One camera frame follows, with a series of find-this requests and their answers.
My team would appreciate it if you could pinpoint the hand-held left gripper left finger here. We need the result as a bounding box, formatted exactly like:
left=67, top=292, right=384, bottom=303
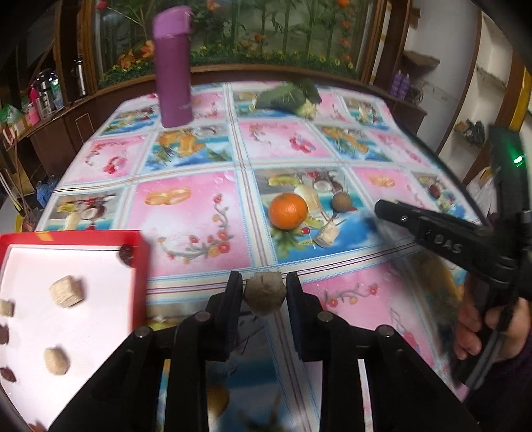
left=48, top=271, right=244, bottom=432

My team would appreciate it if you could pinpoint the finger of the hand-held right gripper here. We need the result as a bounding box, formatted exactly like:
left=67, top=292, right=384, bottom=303
left=374, top=198, right=516, bottom=270

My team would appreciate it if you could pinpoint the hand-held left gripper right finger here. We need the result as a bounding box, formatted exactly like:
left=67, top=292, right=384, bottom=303
left=285, top=272, right=472, bottom=432

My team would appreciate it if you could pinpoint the rough beige ball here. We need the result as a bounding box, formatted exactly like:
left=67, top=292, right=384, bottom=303
left=243, top=271, right=287, bottom=317

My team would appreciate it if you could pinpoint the red box with white inside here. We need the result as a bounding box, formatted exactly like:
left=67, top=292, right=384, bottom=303
left=0, top=229, right=150, bottom=432

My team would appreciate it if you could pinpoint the beige ridged cube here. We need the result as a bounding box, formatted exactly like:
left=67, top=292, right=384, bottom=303
left=49, top=275, right=84, bottom=308

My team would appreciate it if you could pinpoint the smooth beige nut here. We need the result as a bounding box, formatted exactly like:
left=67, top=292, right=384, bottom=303
left=44, top=347, right=70, bottom=376

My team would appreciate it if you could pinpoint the person's right forearm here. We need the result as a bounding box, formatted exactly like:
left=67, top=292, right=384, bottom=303
left=478, top=345, right=532, bottom=416

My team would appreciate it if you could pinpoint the person's right hand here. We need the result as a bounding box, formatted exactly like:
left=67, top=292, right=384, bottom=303
left=454, top=272, right=532, bottom=363

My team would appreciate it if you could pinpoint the beige wedge piece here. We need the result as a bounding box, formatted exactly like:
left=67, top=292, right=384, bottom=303
left=314, top=222, right=338, bottom=248

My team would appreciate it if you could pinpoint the large orange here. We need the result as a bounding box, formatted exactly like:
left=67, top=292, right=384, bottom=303
left=268, top=192, right=309, bottom=230

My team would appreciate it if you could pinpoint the fruit print tablecloth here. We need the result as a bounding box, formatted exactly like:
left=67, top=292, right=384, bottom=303
left=33, top=81, right=495, bottom=432

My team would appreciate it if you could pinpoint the brown wooden shelf piece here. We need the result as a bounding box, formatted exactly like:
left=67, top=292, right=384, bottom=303
left=404, top=51, right=440, bottom=69

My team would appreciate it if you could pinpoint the green leafy cabbage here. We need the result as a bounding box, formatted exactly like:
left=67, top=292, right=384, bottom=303
left=254, top=80, right=322, bottom=119

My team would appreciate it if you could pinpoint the blue plastic bag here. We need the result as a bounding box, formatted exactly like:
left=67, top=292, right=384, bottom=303
left=35, top=176, right=57, bottom=204

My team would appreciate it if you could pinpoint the purple thermos bottle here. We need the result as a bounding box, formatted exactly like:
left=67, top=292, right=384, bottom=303
left=152, top=6, right=195, bottom=129

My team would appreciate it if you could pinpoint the wooden display cabinet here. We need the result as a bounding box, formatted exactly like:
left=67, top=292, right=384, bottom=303
left=0, top=0, right=100, bottom=208

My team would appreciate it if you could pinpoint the framed bamboo flower mural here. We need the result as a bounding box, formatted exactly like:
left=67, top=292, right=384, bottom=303
left=93, top=0, right=375, bottom=81

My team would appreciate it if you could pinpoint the silver thermos flask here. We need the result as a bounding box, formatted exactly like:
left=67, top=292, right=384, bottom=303
left=72, top=56, right=89, bottom=98

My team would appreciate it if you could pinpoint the black thermos jug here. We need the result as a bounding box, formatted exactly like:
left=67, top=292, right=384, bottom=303
left=31, top=70, right=63, bottom=117

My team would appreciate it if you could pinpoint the green packet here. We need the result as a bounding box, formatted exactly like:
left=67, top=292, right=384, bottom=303
left=0, top=104, right=23, bottom=127

